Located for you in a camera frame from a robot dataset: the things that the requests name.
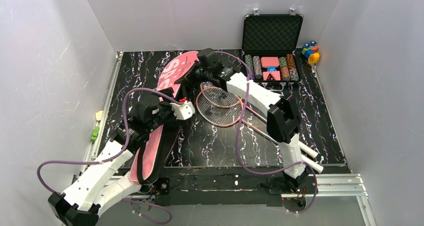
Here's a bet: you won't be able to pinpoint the pink badminton racket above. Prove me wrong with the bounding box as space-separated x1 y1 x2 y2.
198 81 324 174
195 87 320 161

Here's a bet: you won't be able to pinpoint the pink racket cover bag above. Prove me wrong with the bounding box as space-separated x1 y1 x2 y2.
129 51 198 185

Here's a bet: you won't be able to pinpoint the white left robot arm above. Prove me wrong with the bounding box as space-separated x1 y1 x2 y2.
48 84 195 226

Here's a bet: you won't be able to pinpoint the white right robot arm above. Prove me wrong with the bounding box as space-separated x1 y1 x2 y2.
187 48 308 185

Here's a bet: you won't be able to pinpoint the poker chip stack row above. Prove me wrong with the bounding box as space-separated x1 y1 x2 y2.
244 54 255 80
252 56 263 80
278 57 291 81
285 54 299 81

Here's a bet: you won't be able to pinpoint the pink playing card deck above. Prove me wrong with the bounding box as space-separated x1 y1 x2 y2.
260 56 280 68
262 71 281 81

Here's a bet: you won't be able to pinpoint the small wooden block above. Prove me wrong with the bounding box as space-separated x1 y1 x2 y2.
95 110 104 121

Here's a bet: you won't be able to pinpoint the black poker chip case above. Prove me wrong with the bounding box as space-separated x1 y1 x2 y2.
241 14 304 88

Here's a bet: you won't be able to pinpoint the colourful toy blocks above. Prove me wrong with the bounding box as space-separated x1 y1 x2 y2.
301 41 320 65

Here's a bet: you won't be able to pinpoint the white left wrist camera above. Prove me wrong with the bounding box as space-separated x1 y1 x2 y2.
170 100 196 120

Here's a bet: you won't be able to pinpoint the green clip on rail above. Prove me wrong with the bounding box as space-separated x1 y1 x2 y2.
90 125 100 143

